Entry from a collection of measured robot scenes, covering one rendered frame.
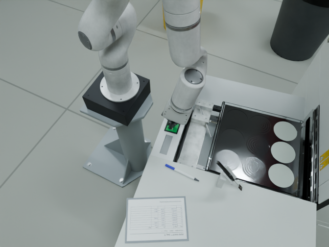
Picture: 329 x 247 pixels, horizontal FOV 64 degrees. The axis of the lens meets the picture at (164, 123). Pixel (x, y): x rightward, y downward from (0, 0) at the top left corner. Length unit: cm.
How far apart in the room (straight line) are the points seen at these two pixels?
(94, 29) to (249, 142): 76
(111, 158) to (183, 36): 156
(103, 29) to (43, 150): 157
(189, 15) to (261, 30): 260
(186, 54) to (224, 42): 226
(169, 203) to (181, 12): 63
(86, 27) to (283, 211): 92
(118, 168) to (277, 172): 126
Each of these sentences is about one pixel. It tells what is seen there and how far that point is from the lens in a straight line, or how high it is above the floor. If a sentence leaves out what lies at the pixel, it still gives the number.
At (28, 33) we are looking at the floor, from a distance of 338.
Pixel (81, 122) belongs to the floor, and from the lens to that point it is 237.
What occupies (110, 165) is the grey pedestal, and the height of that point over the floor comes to 1.
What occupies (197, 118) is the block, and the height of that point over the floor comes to 91.
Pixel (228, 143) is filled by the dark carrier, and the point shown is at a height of 90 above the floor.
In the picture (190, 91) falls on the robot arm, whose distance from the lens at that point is 83.
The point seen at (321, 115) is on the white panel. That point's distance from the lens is 127.
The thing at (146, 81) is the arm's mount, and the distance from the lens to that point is 132.
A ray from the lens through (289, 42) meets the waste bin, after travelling 286.
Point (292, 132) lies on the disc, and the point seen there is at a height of 90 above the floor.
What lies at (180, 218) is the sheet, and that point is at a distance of 97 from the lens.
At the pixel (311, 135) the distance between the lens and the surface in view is 127.
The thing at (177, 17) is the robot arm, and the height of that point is 152.
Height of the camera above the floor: 191
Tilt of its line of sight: 58 degrees down
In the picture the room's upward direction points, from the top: 1 degrees counter-clockwise
